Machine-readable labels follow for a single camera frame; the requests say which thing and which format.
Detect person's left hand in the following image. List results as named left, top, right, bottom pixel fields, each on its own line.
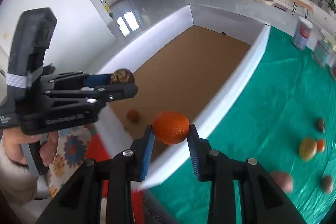
left=2, top=127, right=59, bottom=166

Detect small tangerine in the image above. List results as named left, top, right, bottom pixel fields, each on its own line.
left=126, top=109, right=140, bottom=123
left=317, top=139, right=326, bottom=153

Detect tin can with red label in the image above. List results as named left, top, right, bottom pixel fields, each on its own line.
left=292, top=16, right=313, bottom=50

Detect clear glass jar teal label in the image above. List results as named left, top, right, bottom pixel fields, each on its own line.
left=313, top=29, right=335, bottom=67

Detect large orange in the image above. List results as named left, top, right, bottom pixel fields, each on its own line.
left=152, top=111, right=190, bottom=145

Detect long sweet potato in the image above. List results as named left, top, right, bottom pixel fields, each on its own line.
left=270, top=172, right=294, bottom=193

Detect green tablecloth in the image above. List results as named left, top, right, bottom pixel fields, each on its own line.
left=150, top=25, right=336, bottom=224

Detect small tangerine in box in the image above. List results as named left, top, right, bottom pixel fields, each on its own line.
left=126, top=109, right=140, bottom=123

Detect white box with cardboard bottom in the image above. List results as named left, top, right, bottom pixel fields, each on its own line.
left=93, top=4, right=271, bottom=192

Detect dark dried date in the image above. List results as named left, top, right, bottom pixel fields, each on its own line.
left=316, top=118, right=326, bottom=134

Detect white fleece sleeve forearm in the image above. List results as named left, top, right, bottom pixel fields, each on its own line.
left=0, top=140, right=38, bottom=204

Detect short sweet potato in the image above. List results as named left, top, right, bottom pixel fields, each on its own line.
left=321, top=176, right=334, bottom=194

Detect floral cushion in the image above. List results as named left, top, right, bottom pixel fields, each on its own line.
left=47, top=124, right=96, bottom=198

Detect wooden bench hairpin legs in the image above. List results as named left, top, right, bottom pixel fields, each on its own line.
left=290, top=0, right=314, bottom=19

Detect yellow-green pear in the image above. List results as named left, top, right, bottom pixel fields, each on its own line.
left=299, top=137, right=317, bottom=161

